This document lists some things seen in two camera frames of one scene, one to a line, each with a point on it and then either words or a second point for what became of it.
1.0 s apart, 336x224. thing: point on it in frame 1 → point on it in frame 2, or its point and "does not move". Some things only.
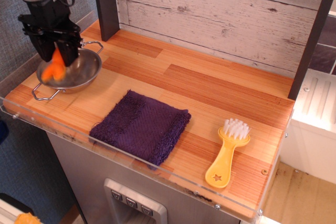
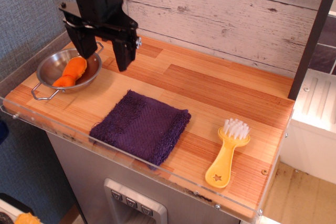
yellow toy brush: [235, 131] does not move
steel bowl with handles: [84, 69] does not move
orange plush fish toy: [56, 68] → [74, 68]
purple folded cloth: [140, 128] does not move
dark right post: [314, 36] does not move
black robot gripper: [49, 20] → [98, 8]
